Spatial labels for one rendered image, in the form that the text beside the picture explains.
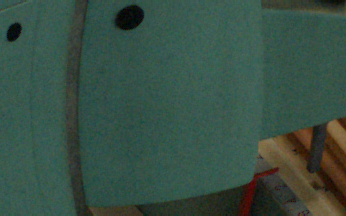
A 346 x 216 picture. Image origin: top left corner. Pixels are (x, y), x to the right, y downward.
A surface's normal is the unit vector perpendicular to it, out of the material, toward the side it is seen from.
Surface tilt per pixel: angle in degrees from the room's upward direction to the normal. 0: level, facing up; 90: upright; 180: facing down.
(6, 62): 90
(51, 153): 90
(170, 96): 90
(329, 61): 90
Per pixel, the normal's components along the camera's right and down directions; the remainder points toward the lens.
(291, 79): 0.39, 0.42
